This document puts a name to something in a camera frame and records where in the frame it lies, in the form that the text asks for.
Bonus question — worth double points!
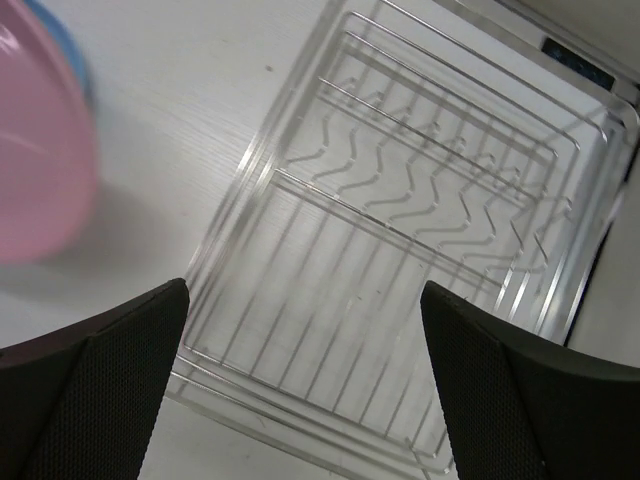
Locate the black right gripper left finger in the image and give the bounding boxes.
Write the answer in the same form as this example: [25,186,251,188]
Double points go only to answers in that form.
[1,278,190,479]

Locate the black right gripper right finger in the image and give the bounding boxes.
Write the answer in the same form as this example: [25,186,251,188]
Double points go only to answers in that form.
[420,281,639,479]

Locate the pink plate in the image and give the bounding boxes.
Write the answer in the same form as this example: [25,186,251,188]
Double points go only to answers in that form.
[1,1,99,264]

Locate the blue plate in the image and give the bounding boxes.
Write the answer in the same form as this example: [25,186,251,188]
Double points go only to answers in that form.
[25,0,94,111]

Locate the metal wire dish rack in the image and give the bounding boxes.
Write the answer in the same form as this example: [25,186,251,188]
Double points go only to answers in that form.
[167,1,639,479]

